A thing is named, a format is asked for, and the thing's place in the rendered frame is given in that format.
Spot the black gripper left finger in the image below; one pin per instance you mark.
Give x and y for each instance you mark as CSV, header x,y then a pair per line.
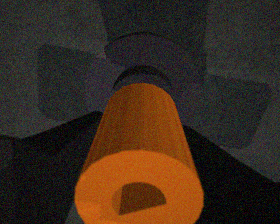
x,y
39,173

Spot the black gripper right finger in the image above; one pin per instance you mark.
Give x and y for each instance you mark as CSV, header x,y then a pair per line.
x,y
233,193

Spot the orange knob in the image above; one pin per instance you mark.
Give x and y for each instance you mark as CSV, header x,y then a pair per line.
x,y
139,169

